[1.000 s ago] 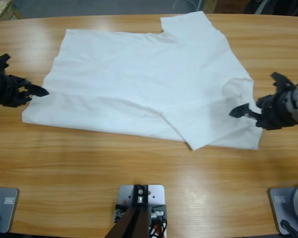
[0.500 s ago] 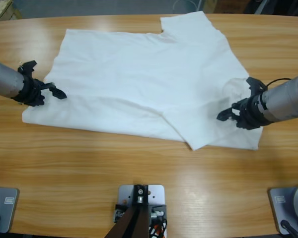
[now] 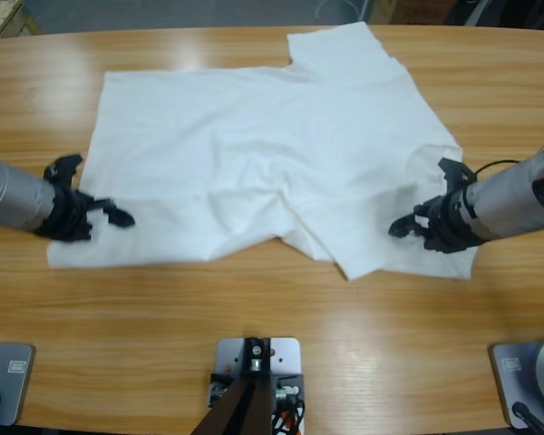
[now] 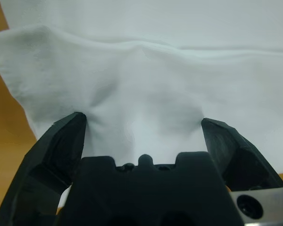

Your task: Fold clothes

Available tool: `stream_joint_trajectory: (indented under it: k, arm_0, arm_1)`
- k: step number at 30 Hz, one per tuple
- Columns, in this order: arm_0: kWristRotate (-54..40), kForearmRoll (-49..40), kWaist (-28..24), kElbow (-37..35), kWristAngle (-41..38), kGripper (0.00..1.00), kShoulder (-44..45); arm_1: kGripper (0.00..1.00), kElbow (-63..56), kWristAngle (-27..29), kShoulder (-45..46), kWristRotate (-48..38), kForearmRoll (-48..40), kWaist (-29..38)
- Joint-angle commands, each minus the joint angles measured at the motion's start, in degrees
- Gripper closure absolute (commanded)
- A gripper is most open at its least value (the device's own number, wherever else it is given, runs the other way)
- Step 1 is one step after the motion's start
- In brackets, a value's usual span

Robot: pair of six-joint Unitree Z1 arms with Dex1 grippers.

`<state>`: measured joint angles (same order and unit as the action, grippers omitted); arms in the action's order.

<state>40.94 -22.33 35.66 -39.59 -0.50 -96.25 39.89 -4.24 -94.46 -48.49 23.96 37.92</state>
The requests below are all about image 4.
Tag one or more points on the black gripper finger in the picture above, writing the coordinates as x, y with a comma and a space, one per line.
49, 160
233, 155

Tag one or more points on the white T-shirt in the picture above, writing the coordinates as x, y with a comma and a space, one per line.
141, 82

